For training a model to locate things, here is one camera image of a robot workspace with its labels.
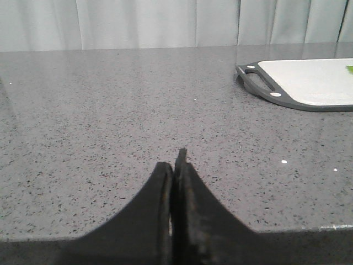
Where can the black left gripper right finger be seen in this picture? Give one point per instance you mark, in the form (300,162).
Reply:
(204,231)

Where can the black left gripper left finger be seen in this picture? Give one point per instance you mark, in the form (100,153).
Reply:
(138,234)

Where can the green lettuce leaf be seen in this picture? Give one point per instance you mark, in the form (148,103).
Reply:
(349,69)

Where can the white cutting board grey rim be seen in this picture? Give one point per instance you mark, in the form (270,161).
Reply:
(313,85)

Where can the white curtain backdrop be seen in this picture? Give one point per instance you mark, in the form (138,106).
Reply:
(85,25)

